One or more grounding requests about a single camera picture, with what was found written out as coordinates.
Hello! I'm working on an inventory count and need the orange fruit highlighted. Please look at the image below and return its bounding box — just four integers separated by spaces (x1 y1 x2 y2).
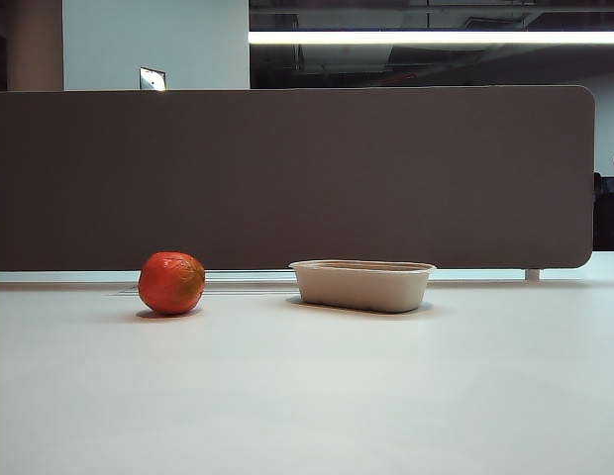
138 250 207 317

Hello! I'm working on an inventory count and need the beige paper lunchbox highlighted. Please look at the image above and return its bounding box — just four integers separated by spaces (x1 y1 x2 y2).
288 259 438 315

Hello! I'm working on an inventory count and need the brown desk divider panel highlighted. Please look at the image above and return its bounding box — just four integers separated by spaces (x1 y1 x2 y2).
0 85 597 272

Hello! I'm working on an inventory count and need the long white ceiling light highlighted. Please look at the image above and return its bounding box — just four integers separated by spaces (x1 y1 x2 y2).
248 30 614 47

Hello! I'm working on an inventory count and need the dark background desk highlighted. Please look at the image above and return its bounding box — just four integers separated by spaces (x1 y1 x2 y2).
592 171 614 251

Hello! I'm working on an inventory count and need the small white wall plate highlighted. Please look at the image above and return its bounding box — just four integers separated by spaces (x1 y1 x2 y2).
139 65 168 92

